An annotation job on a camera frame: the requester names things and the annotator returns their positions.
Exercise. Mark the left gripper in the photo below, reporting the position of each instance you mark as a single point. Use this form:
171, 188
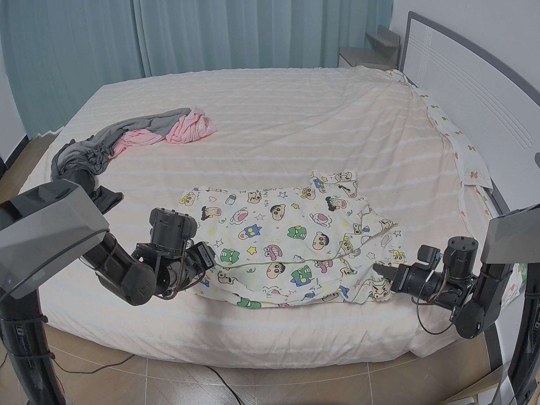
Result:
206, 260

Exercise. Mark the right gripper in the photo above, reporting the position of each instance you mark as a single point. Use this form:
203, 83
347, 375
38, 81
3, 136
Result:
415, 281

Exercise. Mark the white printed pyjama top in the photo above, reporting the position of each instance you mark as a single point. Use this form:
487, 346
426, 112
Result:
287, 234

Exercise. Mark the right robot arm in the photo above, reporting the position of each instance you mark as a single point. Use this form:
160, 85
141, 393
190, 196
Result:
510, 238

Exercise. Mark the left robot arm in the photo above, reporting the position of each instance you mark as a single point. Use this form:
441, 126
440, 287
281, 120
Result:
50, 234

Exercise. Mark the dark grey garment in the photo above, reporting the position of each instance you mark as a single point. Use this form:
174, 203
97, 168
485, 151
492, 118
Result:
107, 198

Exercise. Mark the pink garment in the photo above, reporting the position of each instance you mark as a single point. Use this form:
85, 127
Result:
185, 131

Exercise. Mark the white printed pillow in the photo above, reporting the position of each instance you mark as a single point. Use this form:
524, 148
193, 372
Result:
460, 141

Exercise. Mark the bed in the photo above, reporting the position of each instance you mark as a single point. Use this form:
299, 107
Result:
274, 120

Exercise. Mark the grey bedside table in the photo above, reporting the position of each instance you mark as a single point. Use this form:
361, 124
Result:
358, 57

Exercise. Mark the blue-green curtain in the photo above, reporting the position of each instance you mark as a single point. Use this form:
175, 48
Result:
63, 36
261, 15

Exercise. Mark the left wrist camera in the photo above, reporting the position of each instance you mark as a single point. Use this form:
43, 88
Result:
190, 230

